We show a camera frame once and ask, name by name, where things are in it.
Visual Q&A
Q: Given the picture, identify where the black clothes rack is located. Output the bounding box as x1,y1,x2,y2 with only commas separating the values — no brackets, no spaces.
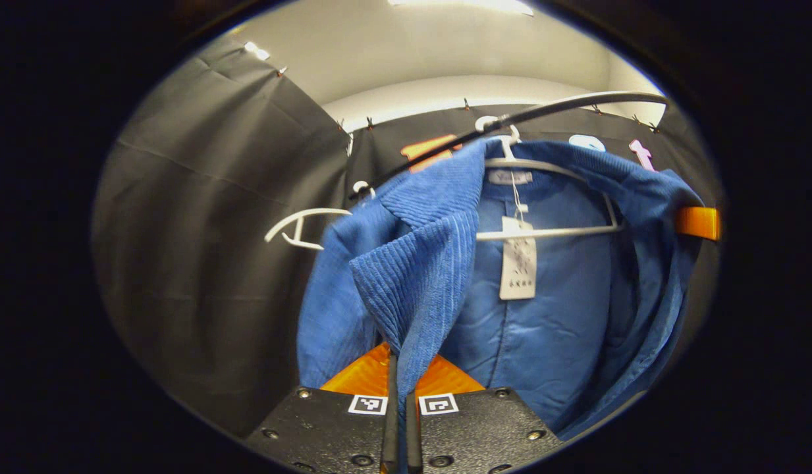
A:
350,91,670,198

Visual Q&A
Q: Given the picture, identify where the plain black backdrop cloth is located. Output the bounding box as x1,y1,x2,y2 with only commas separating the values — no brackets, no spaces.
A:
92,39,354,438

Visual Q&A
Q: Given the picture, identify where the empty white plastic hanger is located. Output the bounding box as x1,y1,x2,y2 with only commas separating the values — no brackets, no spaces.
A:
265,181,377,251

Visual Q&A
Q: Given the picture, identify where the blue corduroy jacket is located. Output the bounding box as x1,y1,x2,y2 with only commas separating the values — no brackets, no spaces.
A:
297,137,706,474

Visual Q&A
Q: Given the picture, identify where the ceiling light panel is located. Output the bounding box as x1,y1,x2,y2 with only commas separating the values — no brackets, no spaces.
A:
387,0,535,16

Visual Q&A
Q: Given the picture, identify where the white paper garment tag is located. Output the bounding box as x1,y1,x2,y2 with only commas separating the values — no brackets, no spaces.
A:
499,216,538,301

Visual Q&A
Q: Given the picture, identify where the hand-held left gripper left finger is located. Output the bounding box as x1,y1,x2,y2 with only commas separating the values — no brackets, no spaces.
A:
246,341,401,474

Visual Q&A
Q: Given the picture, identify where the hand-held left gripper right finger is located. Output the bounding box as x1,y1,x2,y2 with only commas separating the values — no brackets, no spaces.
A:
404,354,566,474

